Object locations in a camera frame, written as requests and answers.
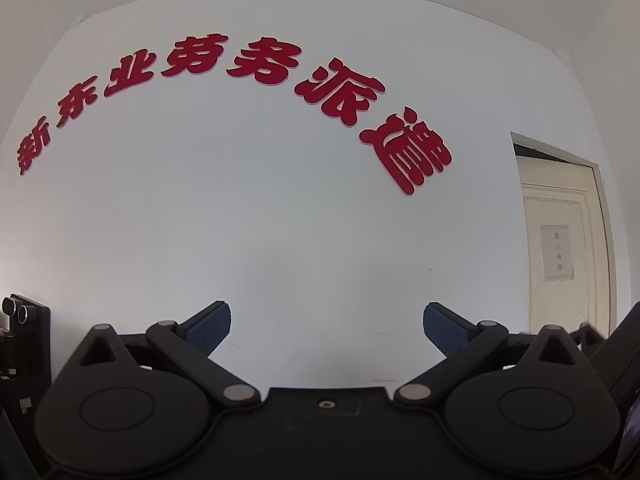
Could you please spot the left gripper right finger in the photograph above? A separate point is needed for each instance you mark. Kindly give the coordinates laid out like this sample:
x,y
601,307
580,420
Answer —
x,y
469,350

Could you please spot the paper notice on door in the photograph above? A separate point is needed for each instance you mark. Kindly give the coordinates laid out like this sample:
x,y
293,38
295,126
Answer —
x,y
556,252

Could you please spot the red wall lettering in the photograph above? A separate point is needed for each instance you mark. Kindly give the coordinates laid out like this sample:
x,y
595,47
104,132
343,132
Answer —
x,y
218,106

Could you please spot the black camera device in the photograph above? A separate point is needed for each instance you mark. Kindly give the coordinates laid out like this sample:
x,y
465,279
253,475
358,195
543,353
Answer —
x,y
25,352

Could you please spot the cream panelled door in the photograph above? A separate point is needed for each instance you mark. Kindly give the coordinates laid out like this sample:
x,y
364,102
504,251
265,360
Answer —
x,y
563,188

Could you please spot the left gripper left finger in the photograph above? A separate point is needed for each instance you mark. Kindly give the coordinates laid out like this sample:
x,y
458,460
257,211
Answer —
x,y
188,346

